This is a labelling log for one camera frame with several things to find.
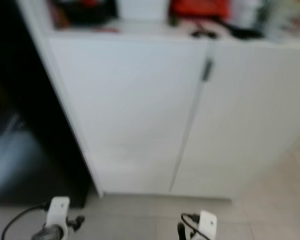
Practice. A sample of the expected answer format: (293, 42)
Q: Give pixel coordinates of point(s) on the white printed packet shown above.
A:
(270, 15)

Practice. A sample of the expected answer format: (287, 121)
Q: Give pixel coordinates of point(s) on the black ladle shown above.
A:
(245, 34)

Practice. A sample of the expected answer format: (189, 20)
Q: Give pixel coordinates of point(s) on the white cabinet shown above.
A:
(120, 125)

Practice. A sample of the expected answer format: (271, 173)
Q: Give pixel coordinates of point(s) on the red storage box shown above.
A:
(200, 7)

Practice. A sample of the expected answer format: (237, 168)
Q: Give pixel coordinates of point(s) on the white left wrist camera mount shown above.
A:
(57, 209)

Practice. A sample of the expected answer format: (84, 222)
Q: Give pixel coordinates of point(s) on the black sunglasses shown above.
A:
(197, 34)

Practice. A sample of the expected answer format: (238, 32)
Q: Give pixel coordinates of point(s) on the red pen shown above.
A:
(107, 30)

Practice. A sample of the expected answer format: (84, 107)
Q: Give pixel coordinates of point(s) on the small dark green bottle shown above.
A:
(173, 20)

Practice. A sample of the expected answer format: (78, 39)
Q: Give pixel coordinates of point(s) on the black basket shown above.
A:
(82, 15)

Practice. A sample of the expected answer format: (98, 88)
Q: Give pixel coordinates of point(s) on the white cabinet door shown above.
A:
(245, 125)
(120, 110)

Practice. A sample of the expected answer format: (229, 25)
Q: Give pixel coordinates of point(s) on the silver left arm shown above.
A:
(48, 233)

